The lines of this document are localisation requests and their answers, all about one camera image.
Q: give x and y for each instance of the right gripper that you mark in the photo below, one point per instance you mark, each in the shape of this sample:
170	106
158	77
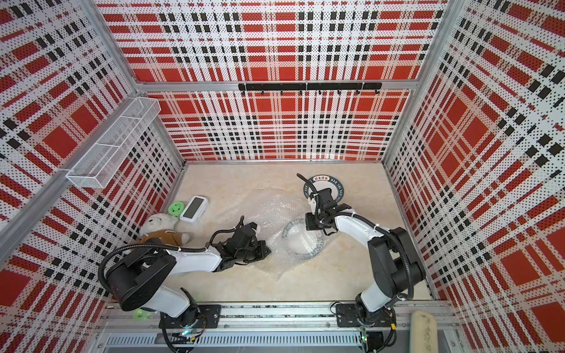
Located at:
309	225

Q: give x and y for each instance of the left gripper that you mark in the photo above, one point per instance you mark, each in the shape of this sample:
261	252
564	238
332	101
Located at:
260	245

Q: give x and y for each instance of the grey rimmed plate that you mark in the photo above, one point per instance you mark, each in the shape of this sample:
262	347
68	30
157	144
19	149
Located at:
328	187
302	244

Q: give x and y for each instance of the bubble wrap of plate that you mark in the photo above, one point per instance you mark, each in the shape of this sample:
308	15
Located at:
271	209

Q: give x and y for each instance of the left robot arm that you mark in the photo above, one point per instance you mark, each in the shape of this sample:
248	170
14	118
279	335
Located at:
136	274

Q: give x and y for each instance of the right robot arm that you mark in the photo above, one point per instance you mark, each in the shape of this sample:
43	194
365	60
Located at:
395	265

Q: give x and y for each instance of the white digital clock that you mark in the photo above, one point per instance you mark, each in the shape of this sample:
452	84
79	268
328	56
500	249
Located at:
194	209

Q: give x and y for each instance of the green round button toy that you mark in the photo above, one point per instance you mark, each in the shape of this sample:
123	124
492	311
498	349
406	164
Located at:
176	209

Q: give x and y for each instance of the white teddy bear toy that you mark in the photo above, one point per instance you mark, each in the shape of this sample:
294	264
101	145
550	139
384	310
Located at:
162	226

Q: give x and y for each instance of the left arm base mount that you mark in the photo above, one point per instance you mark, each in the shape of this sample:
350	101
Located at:
205	316

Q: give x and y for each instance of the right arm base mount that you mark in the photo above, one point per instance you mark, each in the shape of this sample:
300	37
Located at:
351	315

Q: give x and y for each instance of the black hook rail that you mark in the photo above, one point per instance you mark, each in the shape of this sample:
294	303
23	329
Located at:
311	86

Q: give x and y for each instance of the white wire mesh basket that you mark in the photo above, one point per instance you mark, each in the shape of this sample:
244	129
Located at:
99	164

